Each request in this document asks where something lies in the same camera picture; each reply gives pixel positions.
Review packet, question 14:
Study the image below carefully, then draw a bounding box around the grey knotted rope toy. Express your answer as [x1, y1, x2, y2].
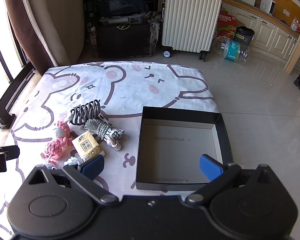
[84, 118, 124, 152]

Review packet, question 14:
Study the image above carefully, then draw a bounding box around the black speaker cabinet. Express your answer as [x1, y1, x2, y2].
[95, 22, 157, 58]

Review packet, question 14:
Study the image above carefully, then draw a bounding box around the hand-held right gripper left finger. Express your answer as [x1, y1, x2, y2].
[24, 154, 119, 204]

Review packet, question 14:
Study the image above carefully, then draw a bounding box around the yellow tissue packet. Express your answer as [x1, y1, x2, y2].
[72, 131, 106, 163]

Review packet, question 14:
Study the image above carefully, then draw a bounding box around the dark blue bag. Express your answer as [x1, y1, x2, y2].
[99, 0, 146, 18]

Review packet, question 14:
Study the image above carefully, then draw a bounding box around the printed cartoon blanket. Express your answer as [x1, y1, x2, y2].
[0, 61, 220, 240]

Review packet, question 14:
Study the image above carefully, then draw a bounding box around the small plastic bottle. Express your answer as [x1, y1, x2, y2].
[89, 26, 98, 46]

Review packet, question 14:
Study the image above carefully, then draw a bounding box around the red cardboard carton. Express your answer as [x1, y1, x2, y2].
[216, 11, 238, 41]

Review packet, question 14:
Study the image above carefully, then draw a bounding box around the white countertop appliance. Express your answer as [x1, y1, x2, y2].
[259, 0, 277, 15]

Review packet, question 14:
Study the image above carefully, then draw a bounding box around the black cardboard box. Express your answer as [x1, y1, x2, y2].
[136, 106, 234, 193]

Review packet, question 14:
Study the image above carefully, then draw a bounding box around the brown curtain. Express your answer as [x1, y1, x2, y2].
[2, 0, 53, 77]

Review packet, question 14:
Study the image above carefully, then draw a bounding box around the pink crochet doll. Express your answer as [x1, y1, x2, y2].
[41, 120, 73, 161]

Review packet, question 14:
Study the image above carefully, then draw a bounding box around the clear plastic storage bin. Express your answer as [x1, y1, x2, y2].
[100, 12, 144, 26]

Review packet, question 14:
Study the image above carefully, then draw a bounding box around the colourful snack bag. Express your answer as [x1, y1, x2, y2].
[290, 17, 300, 32]

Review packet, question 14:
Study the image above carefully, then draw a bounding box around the pack of water bottles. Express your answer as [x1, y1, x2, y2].
[216, 39, 251, 63]

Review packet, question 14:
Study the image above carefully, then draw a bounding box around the dark coiled cable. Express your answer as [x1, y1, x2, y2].
[69, 99, 102, 126]

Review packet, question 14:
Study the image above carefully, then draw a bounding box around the beige upright mattress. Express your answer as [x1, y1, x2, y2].
[17, 0, 87, 68]

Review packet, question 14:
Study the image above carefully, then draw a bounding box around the blue white crochet toy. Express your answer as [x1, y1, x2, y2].
[42, 156, 82, 171]

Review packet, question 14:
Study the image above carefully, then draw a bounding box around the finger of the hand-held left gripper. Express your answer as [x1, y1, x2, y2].
[1, 145, 21, 160]

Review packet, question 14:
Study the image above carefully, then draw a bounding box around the camouflage cloth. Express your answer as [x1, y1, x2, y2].
[145, 11, 163, 53]

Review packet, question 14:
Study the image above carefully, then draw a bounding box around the black window railing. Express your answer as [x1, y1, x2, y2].
[0, 17, 17, 130]

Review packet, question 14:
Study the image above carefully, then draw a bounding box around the white oil radiator heater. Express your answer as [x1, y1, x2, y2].
[161, 0, 223, 62]

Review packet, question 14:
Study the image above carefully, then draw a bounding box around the cream kitchen cabinet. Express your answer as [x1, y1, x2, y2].
[221, 0, 300, 71]

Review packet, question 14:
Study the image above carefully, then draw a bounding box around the black trash bin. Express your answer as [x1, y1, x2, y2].
[233, 26, 255, 47]

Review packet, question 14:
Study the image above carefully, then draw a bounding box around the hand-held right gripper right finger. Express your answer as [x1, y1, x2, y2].
[185, 154, 280, 204]

